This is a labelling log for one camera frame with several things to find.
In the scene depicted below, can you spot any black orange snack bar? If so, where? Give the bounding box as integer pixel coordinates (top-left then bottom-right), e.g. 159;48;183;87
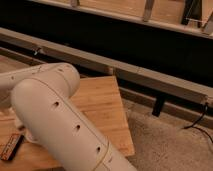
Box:
0;134;24;161

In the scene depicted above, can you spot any grey metal rail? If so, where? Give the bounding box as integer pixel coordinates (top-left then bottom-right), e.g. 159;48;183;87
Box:
0;27;213;108

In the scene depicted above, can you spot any black cable right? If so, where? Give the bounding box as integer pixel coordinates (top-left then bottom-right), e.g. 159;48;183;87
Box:
182;102;213;145

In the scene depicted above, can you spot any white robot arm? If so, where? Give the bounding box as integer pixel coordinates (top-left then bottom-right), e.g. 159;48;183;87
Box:
0;63;137;171

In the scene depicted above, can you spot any black rail bracket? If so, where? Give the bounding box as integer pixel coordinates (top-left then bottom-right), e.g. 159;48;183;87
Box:
152;96;165;117

